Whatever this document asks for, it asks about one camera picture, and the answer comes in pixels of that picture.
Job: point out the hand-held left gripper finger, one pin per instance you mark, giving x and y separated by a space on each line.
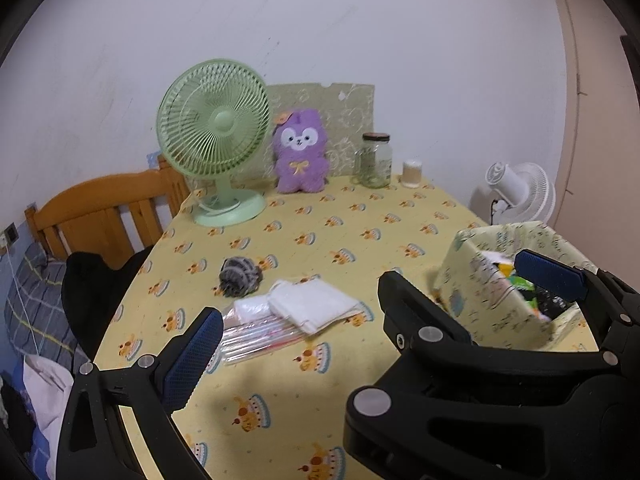
192 360

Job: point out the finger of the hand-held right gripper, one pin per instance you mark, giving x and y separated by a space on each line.
415 310
550 275

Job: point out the green tissue pack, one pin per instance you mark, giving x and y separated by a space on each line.
520 280

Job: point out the printed fabric storage box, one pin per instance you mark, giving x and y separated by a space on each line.
480 305

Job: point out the clear plastic packet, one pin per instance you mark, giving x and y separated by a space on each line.
255 335

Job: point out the white cloth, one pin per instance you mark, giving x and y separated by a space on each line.
315 305

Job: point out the white standing fan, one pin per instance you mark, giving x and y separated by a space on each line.
525 185

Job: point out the black garment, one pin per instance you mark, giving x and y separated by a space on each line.
95 290

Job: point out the beige door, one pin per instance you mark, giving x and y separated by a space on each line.
600 160

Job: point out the cotton swab container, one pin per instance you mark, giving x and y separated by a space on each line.
412 175

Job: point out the white garment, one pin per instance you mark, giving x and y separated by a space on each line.
47 390

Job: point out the glass jar with dark lid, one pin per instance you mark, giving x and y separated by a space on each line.
375 160

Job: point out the grey plaid pillow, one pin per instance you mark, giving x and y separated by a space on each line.
30 300

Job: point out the blue bed sheet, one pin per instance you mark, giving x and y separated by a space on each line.
45 452

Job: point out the purple plush toy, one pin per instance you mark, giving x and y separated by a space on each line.
300 170

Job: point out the dark clothes pile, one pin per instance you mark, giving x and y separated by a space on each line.
15 415

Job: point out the wooden bed headboard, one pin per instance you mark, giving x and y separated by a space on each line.
80 210

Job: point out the olive patterned board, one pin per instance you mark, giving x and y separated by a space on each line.
350 110

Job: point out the green desk fan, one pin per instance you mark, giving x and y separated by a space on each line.
215 120

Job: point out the dark wall socket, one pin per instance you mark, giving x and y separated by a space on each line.
10 235

